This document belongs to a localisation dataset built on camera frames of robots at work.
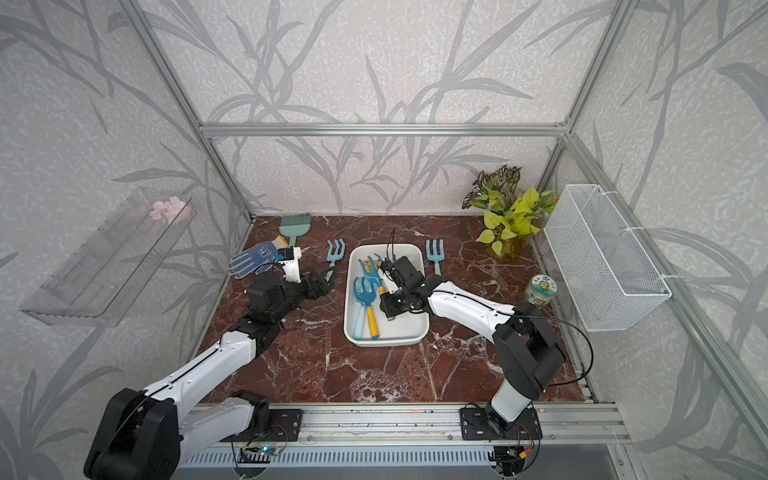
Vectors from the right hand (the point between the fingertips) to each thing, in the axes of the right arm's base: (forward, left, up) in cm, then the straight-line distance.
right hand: (383, 304), depth 87 cm
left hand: (+5, +15, +11) cm, 19 cm away
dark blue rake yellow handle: (+5, +6, -6) cm, 10 cm away
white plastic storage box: (-5, -8, -9) cm, 13 cm away
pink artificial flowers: (+13, +53, +26) cm, 60 cm away
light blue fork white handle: (+24, +19, -8) cm, 32 cm away
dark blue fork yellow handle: (+7, +3, +6) cm, 9 cm away
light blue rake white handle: (+23, -17, -9) cm, 30 cm away
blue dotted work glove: (+23, +49, -8) cm, 54 cm away
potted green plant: (+21, -39, +15) cm, 47 cm away
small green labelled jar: (+5, -48, -1) cm, 49 cm away
